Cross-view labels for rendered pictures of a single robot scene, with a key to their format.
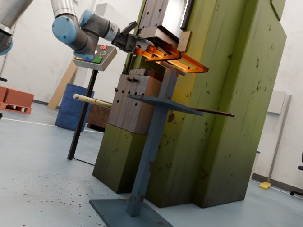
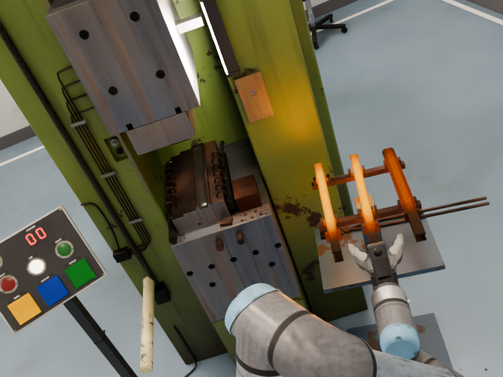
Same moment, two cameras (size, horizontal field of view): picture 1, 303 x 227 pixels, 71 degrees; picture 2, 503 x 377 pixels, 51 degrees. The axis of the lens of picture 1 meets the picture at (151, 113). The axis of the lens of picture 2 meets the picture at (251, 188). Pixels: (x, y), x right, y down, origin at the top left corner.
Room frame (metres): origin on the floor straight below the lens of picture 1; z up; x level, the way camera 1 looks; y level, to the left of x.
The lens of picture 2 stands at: (0.52, 1.04, 2.10)
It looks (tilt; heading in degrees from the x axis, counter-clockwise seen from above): 36 degrees down; 320
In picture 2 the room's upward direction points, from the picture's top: 21 degrees counter-clockwise
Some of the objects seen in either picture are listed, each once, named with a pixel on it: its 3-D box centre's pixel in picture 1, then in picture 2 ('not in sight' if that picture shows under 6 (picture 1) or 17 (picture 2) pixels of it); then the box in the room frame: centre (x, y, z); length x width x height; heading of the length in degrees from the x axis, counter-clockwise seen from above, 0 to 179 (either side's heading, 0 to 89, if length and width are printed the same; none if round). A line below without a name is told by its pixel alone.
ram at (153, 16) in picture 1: (173, 17); (144, 34); (1.93, 0.04, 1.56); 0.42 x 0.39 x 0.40; 135
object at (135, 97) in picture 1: (162, 104); (374, 247); (1.30, -0.05, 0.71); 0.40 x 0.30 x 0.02; 37
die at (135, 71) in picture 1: (153, 80); (197, 182); (1.96, 0.07, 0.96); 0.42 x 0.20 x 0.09; 135
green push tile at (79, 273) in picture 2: (98, 60); (80, 273); (1.99, 0.62, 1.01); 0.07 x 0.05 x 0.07; 70
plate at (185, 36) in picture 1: (184, 42); (254, 96); (1.68, -0.10, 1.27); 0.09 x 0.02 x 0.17; 45
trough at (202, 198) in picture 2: not in sight; (200, 173); (1.94, 0.05, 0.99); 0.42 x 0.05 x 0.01; 135
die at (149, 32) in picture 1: (163, 43); (161, 104); (1.96, 0.07, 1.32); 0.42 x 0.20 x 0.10; 135
